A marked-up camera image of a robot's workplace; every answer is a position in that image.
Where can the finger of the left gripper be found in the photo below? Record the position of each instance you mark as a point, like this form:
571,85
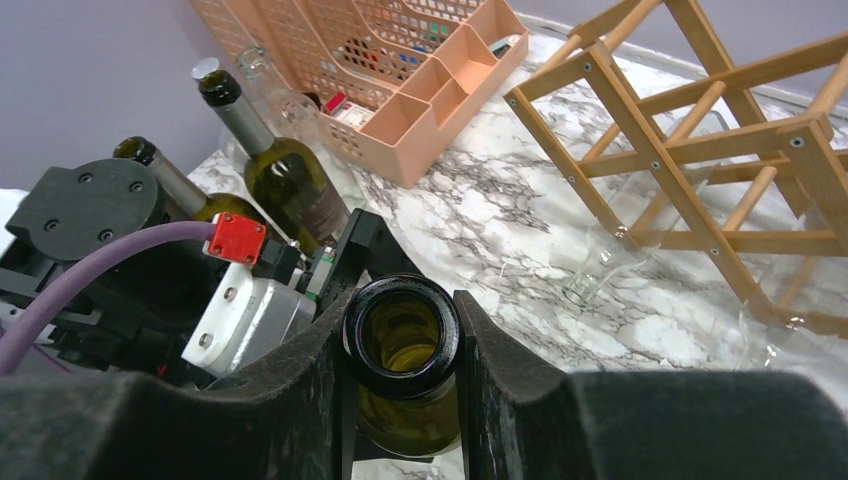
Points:
366,245

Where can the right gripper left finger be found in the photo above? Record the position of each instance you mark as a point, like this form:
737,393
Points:
289,415

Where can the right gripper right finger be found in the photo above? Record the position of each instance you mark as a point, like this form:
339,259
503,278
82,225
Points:
523,418

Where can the green wine bottle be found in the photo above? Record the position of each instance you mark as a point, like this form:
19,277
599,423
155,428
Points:
184,193
402,337
282,174

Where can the green wine bottle back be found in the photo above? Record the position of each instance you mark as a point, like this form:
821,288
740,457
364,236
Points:
402,337

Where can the clear square glass bottle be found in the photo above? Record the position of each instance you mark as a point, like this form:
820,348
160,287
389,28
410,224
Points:
646,216

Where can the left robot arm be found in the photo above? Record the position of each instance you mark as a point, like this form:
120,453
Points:
187,301

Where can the round clear glass bottle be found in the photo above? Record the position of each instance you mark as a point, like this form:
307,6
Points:
293,114

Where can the green wine bottle front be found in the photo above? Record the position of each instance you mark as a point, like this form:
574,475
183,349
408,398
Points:
184,193

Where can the small clear bottle silver cap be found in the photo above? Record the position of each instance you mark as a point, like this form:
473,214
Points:
204,67

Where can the wooden wine rack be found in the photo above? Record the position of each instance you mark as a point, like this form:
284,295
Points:
744,154

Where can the orange plastic file organizer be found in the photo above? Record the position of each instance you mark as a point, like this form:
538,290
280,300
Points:
420,69

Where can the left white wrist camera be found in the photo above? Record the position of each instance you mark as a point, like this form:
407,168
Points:
262,300

